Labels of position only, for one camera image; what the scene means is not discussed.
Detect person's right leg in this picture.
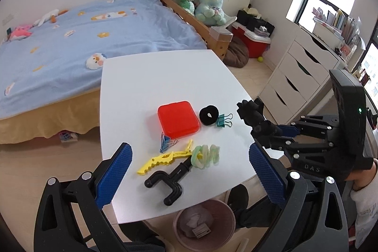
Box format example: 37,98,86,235
227,184,284,229

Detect black bag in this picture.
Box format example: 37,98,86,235
236,10,275,35

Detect black clip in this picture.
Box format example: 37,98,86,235
236,98,282,142

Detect green binder clip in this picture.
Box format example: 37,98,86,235
217,113,234,128

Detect toys under bed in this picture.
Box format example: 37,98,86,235
59,131,79,143

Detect blue binder clip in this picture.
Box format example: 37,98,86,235
159,132,179,154

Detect red cooler box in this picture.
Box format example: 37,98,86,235
232,23,271,59

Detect clear plastic box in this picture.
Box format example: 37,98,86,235
210,26,234,43

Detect white goose plush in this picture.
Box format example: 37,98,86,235
32,8,68,26

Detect wooden bed frame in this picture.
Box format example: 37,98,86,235
158,0,231,60

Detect brown bean bag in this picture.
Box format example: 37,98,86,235
224,36,250,68

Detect crumpled white paper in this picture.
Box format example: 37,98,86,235
184,211,214,233

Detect person's leg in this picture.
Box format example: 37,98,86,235
118,221,166,252
227,184,284,229

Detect black Y-shaped hook handle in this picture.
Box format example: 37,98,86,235
144,158,194,206

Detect black hair scrunchie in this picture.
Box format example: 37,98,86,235
199,105,219,125

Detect brown cardboard tag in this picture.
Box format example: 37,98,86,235
192,225,211,238

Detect bed with blue blanket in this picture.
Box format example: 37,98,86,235
0,0,207,121

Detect pink waste bin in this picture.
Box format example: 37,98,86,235
173,199,237,251

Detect yellow bed skirt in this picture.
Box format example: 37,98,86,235
0,90,102,145

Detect yellow toothed hair clip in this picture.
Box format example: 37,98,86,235
137,139,194,175

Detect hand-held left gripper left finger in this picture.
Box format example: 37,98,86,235
34,143,133,252

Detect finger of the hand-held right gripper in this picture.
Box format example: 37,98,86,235
254,134,334,159
278,116,337,137

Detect red plastic box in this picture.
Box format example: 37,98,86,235
157,101,201,139

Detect row of books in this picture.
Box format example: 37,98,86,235
313,7,365,55

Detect pink plush toy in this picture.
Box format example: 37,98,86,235
7,25,32,41

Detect white drawer unit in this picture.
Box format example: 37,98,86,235
258,28,340,123

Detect green spiral hair tie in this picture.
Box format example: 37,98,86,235
190,144,220,170

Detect person's left leg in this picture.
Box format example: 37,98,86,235
118,221,166,252

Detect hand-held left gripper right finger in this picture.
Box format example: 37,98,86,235
249,143,355,252

